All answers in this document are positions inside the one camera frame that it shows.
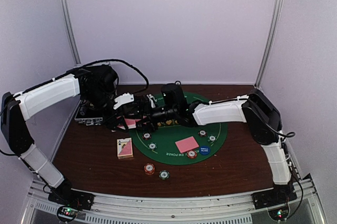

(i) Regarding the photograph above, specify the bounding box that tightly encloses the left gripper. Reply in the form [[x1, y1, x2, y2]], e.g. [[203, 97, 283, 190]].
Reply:
[[83, 87, 129, 132]]

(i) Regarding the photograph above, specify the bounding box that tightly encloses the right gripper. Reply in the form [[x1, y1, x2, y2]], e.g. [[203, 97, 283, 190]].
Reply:
[[124, 101, 177, 133]]

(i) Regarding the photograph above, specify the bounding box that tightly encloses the red-backed card deck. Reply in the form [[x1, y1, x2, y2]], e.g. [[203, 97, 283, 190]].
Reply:
[[117, 119, 136, 130]]

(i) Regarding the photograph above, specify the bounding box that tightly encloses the brown chip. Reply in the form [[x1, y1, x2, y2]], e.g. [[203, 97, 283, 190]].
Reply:
[[198, 130, 207, 137], [142, 132, 152, 140]]

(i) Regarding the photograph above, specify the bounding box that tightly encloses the dealt card bottom player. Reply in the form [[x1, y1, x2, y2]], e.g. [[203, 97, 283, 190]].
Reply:
[[175, 137, 199, 153]]

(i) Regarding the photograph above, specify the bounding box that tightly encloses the orange chip stack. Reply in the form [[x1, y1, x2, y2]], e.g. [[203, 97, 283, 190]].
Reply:
[[144, 163, 155, 175]]

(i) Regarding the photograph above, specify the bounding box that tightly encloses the green chip stack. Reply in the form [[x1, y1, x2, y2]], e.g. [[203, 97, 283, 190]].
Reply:
[[158, 170, 170, 180]]

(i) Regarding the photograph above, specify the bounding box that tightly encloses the blue small blind button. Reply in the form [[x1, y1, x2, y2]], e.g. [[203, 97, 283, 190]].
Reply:
[[199, 145, 211, 155]]

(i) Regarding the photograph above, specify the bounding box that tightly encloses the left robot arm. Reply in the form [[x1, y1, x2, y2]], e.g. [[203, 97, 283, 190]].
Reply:
[[1, 64, 134, 205]]

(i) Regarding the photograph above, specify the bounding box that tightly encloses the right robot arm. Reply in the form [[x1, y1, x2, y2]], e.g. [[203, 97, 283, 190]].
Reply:
[[133, 84, 295, 204]]

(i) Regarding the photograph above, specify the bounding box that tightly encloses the aluminium poker case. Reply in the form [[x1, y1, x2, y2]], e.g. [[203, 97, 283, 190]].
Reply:
[[72, 63, 111, 127]]

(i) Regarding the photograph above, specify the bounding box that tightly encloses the tan card box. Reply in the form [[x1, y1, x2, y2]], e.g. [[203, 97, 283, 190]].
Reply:
[[117, 138, 133, 159]]

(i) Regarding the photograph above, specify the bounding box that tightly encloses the round green poker mat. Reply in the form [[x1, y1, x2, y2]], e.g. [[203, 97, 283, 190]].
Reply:
[[128, 91, 227, 165]]

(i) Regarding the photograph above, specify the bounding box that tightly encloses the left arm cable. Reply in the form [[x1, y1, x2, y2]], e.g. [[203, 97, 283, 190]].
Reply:
[[89, 59, 150, 95]]

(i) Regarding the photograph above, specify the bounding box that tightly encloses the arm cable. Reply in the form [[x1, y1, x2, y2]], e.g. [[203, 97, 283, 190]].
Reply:
[[276, 130, 295, 139], [89, 59, 150, 95]]

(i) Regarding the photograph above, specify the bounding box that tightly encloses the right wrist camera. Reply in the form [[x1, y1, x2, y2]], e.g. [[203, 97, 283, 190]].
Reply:
[[161, 83, 188, 111]]

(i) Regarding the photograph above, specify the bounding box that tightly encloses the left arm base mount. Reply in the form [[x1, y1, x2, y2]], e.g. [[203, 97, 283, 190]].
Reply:
[[48, 190, 95, 210]]

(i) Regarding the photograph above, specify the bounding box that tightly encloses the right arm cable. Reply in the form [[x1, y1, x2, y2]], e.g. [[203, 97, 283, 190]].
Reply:
[[276, 130, 295, 139]]

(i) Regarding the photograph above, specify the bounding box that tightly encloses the left frame post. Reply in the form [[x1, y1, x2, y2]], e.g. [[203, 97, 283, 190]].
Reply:
[[60, 0, 81, 65]]

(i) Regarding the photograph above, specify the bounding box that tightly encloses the frame post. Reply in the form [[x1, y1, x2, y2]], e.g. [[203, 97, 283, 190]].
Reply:
[[254, 0, 284, 89], [60, 0, 81, 65]]

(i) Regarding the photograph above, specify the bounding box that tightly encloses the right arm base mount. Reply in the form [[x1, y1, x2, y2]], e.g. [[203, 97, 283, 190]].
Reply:
[[252, 190, 297, 209]]

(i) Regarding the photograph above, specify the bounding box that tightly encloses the aluminium front rail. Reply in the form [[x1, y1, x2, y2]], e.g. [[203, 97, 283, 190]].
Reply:
[[18, 179, 328, 223]]

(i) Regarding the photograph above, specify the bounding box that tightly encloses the right frame post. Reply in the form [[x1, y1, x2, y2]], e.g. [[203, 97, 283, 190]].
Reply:
[[254, 0, 284, 89]]

